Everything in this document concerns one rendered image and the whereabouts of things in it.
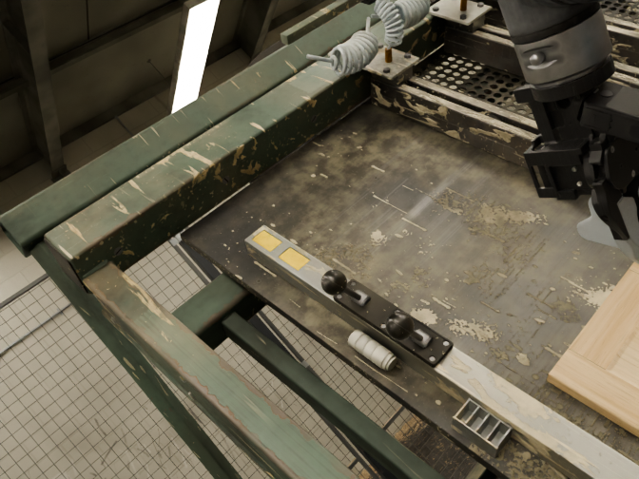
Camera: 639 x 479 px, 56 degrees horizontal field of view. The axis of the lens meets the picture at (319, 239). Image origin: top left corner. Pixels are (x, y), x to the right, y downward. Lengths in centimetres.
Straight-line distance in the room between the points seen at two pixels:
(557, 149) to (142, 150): 129
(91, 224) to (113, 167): 56
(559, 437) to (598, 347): 18
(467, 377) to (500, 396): 5
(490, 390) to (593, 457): 15
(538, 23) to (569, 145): 12
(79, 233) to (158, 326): 24
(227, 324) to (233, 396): 23
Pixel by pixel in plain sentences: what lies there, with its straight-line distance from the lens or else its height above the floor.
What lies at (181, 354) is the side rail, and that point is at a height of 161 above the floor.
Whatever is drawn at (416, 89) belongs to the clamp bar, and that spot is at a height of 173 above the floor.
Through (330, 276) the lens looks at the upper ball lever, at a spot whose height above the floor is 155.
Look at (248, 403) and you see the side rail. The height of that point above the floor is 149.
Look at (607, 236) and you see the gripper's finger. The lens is 66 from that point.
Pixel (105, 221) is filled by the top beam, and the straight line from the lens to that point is 114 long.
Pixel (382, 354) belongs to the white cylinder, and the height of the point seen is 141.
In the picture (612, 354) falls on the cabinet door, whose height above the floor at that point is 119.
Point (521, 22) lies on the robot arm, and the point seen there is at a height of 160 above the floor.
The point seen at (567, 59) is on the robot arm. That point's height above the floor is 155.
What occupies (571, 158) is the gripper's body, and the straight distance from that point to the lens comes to 60.
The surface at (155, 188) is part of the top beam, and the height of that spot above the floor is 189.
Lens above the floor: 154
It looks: 4 degrees up
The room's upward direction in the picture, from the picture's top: 42 degrees counter-clockwise
